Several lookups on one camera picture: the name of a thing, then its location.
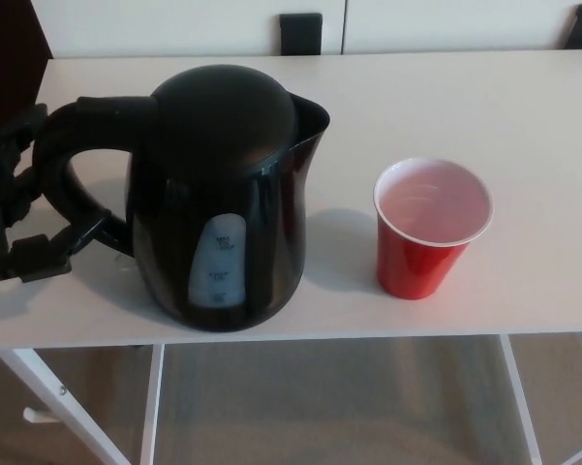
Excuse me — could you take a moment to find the black electric kettle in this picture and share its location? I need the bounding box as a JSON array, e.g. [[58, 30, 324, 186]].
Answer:
[[32, 63, 331, 333]]

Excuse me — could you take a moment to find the red plastic cup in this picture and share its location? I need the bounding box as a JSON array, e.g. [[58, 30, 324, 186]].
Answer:
[[373, 155, 494, 300]]

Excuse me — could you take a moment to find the white cabinet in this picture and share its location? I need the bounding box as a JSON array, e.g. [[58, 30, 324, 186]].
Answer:
[[38, 0, 582, 60]]

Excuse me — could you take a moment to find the white table side hook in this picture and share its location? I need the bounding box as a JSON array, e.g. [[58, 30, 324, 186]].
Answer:
[[22, 406, 55, 426]]

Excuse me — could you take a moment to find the dark brown wooden panel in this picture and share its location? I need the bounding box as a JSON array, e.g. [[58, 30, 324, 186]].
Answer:
[[0, 0, 54, 140]]

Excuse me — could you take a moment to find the white metal-frame table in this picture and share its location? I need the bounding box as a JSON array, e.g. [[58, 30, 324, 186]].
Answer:
[[0, 47, 582, 465]]

